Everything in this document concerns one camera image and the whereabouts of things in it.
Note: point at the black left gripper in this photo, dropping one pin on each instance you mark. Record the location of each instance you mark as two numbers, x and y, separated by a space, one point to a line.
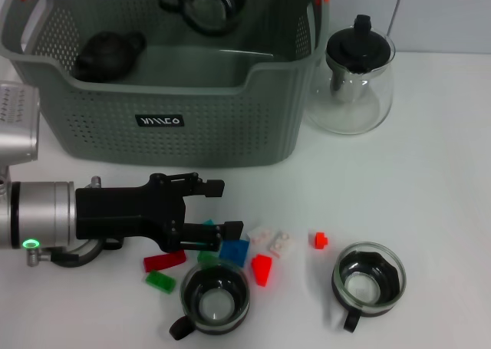
115 213

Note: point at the glass teacup with black sleeve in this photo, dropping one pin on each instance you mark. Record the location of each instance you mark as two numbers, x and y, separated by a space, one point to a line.
209 7
368 287
215 303

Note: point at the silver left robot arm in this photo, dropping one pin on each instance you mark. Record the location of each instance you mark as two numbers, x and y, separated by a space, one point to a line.
42 211

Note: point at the grey-green perforated storage bin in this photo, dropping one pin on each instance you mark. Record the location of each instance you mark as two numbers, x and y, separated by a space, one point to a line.
215 134

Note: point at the small red toy block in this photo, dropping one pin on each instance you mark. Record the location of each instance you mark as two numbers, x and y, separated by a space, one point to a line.
318 241

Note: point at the teal square toy plate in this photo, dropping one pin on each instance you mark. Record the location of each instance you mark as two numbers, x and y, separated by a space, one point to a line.
209 223

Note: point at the translucent green toy brick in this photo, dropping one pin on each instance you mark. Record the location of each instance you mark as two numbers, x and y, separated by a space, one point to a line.
205 257

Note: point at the blue square toy plate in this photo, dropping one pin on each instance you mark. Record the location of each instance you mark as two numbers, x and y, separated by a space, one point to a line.
234 253

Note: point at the white toy brick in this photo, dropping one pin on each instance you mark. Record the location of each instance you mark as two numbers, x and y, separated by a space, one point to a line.
282 244
261 236

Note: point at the red flat toy brick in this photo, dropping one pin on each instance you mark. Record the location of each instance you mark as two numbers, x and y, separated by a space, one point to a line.
163 261

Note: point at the red-orange sloped toy brick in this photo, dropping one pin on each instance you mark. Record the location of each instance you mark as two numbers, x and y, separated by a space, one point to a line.
262 270

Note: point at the dark clay teapot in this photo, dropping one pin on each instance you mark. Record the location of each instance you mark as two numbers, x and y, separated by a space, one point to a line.
107 55

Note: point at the glass teapot with black lid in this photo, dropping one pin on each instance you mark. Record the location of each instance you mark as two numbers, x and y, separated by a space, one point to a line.
358 48

